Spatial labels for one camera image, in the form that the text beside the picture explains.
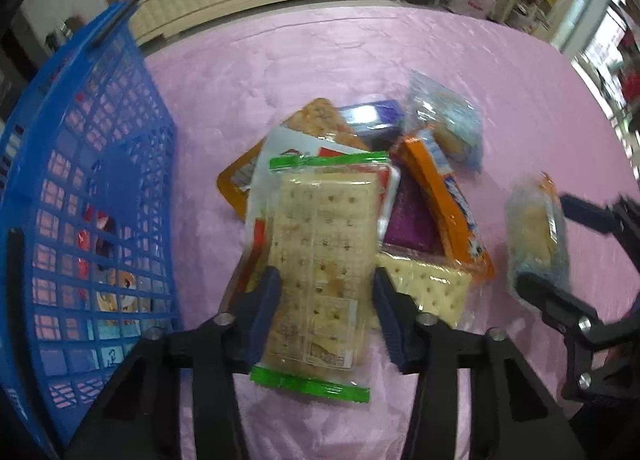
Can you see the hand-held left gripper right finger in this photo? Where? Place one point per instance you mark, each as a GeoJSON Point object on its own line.
{"type": "Point", "coordinates": [390, 320]}

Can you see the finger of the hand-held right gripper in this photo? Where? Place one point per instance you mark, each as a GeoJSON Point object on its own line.
{"type": "Point", "coordinates": [582, 212]}
{"type": "Point", "coordinates": [545, 295]}

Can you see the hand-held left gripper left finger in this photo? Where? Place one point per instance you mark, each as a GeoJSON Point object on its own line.
{"type": "Point", "coordinates": [265, 310]}

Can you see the clear small cake packet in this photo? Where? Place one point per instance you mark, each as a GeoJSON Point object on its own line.
{"type": "Point", "coordinates": [532, 230]}

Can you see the green-edged cracker packet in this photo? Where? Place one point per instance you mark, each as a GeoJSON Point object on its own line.
{"type": "Point", "coordinates": [320, 240]}

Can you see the orange cracker print bag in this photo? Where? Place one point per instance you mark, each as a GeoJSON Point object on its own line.
{"type": "Point", "coordinates": [320, 118]}

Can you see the blue purple wrapper packet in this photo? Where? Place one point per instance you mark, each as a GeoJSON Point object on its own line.
{"type": "Point", "coordinates": [372, 115]}

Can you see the blue plastic basket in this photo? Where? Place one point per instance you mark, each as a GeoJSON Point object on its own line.
{"type": "Point", "coordinates": [70, 58]}

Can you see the clear soda cracker packet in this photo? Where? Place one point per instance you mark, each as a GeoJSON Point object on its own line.
{"type": "Point", "coordinates": [435, 285]}

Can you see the purple snack packet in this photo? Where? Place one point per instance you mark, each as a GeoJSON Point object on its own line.
{"type": "Point", "coordinates": [410, 220]}

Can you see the long orange snack packet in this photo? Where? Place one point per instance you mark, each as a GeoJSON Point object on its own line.
{"type": "Point", "coordinates": [450, 210]}

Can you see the white red snack packet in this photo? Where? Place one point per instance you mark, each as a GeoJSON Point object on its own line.
{"type": "Point", "coordinates": [265, 180]}

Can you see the cartoon print snack packet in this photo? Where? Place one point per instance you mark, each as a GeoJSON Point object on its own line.
{"type": "Point", "coordinates": [120, 290]}

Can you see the clear blue print snack packet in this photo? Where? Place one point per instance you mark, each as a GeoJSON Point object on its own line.
{"type": "Point", "coordinates": [440, 110]}

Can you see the pink shopping bag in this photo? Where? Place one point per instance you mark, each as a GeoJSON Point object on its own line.
{"type": "Point", "coordinates": [472, 0]}

